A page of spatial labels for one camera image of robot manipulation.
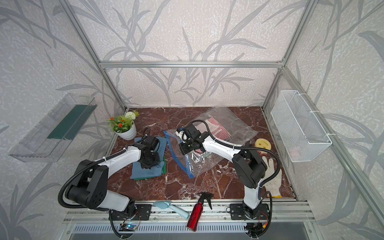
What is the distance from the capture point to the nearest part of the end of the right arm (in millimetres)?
654

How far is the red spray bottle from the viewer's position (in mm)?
686

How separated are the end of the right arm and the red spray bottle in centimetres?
26
